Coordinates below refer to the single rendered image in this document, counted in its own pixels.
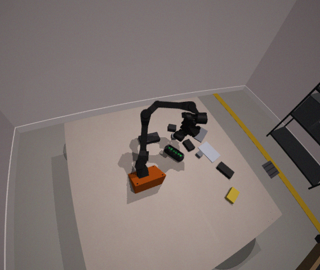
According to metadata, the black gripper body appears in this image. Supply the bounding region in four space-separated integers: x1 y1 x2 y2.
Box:
173 120 196 142

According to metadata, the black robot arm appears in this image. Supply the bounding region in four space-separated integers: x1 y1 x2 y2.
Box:
135 101 208 178

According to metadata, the yellow block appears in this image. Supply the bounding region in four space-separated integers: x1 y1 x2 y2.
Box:
225 187 240 204

